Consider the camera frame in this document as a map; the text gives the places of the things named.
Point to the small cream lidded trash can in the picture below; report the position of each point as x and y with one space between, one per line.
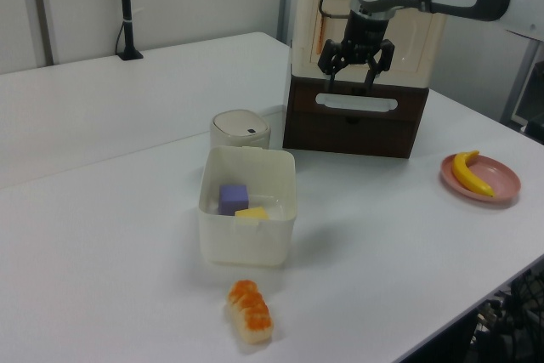
238 127

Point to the pink plate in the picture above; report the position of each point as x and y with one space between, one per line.
503 180

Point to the purple cube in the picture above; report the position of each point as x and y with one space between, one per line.
234 199

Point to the cream plastic storage container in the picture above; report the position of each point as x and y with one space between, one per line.
418 48

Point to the orange shrimp sushi toy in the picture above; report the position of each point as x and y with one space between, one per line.
251 314

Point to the dark brown wooden drawer unit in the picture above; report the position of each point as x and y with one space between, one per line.
353 133

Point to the yellow cube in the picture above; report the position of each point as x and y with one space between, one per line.
253 213

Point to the black equipment beside table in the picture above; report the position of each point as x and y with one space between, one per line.
514 320

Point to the yellow toy banana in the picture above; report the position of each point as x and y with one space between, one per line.
463 176

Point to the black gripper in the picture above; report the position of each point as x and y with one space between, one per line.
365 33

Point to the white plastic box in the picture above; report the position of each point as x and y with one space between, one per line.
242 244

